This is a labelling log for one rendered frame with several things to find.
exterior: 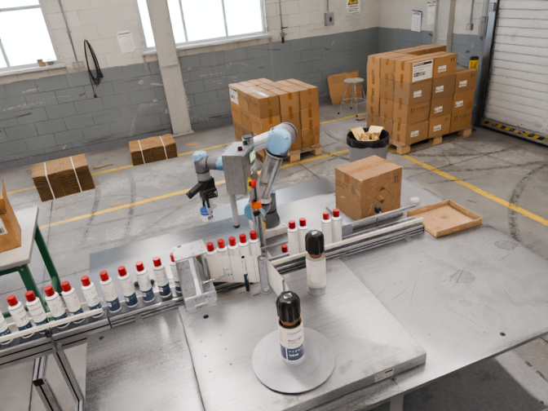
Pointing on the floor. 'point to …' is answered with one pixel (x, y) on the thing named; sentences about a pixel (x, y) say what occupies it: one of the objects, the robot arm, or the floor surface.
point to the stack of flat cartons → (62, 177)
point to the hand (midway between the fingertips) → (206, 211)
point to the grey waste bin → (366, 152)
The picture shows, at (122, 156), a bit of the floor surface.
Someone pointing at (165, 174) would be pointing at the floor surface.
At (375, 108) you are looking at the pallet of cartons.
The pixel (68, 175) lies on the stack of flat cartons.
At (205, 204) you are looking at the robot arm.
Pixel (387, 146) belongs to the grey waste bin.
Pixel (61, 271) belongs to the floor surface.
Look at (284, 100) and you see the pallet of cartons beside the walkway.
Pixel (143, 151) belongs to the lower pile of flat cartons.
